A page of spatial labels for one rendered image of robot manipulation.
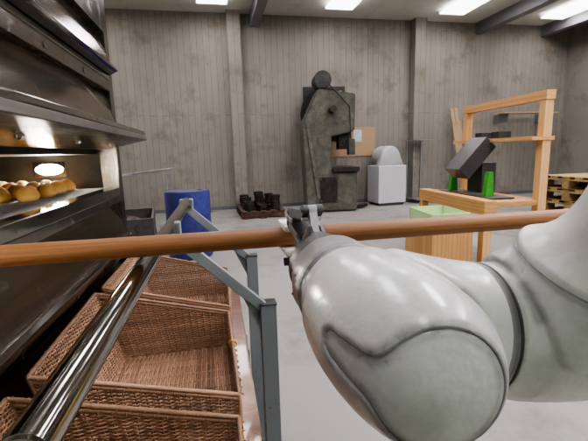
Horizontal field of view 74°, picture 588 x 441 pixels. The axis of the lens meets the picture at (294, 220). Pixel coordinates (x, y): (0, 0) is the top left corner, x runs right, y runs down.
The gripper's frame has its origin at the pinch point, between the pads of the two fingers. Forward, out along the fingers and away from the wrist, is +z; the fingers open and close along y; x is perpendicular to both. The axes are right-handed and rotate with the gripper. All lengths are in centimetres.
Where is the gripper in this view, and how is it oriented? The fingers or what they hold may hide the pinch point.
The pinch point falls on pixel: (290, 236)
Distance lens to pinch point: 60.0
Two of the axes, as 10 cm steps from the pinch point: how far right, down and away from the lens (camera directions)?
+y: 0.3, 9.9, 1.7
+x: 9.8, -0.6, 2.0
